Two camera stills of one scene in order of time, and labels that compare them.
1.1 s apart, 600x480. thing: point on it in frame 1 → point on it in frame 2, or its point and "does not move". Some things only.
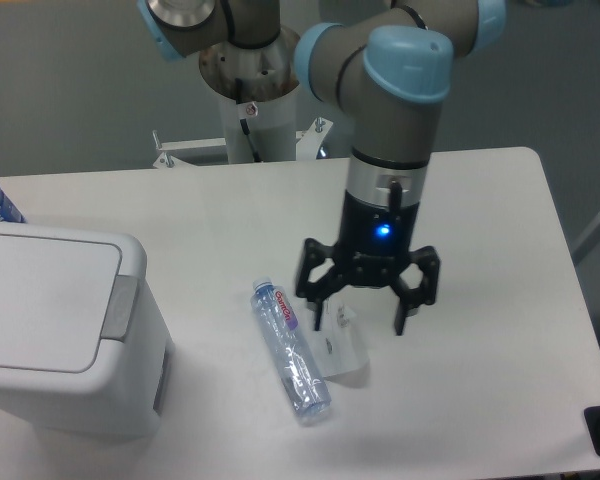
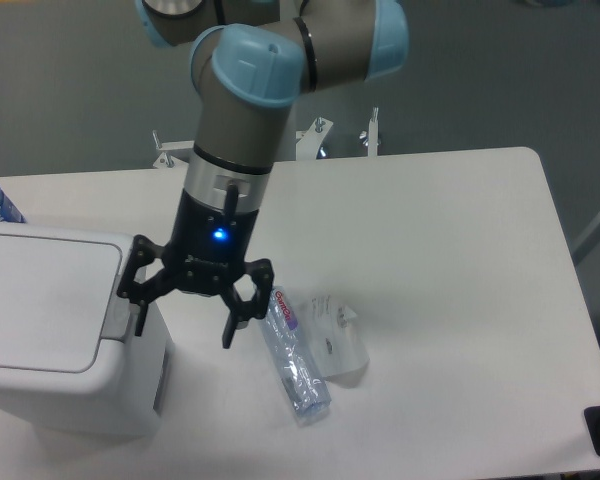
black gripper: x=373 y=243 → x=205 y=254
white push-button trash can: x=70 y=340 does not move
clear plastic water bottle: x=291 y=354 does not move
